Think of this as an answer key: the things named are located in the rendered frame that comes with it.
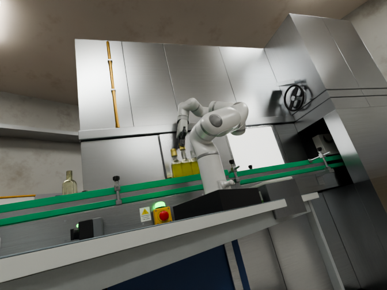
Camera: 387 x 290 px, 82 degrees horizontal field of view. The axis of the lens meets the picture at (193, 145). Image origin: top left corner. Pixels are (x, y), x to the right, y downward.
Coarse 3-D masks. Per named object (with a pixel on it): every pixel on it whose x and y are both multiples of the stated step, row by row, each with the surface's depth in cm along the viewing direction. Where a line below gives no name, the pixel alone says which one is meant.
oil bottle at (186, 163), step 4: (184, 160) 128; (188, 160) 129; (184, 164) 127; (188, 164) 128; (184, 168) 126; (188, 168) 127; (192, 168) 128; (184, 172) 126; (188, 172) 126; (192, 172) 127
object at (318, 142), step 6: (312, 138) 186; (318, 138) 180; (330, 138) 183; (318, 144) 181; (324, 144) 178; (330, 144) 180; (324, 150) 176; (330, 150) 177; (336, 150) 179; (330, 156) 183
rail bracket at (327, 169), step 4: (320, 148) 142; (320, 152) 142; (328, 152) 137; (320, 156) 142; (324, 156) 141; (308, 160) 151; (312, 160) 149; (324, 160) 140; (324, 164) 140; (324, 168) 140; (328, 168) 138; (324, 172) 139; (328, 172) 137; (332, 172) 138; (316, 176) 145; (320, 176) 146; (320, 180) 145; (320, 184) 144
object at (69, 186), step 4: (68, 172) 120; (72, 172) 121; (68, 176) 119; (72, 176) 121; (68, 180) 117; (72, 180) 118; (64, 184) 116; (68, 184) 116; (72, 184) 116; (76, 184) 120; (64, 188) 115; (68, 188) 115; (72, 188) 116; (76, 188) 119; (64, 192) 115; (68, 192) 115; (72, 192) 115; (76, 192) 119
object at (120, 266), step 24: (264, 216) 93; (288, 216) 106; (312, 216) 127; (168, 240) 58; (192, 240) 63; (216, 240) 69; (72, 264) 42; (96, 264) 45; (120, 264) 48; (144, 264) 51; (168, 264) 55; (0, 288) 35; (24, 288) 36; (48, 288) 38; (72, 288) 41; (96, 288) 43; (336, 288) 116
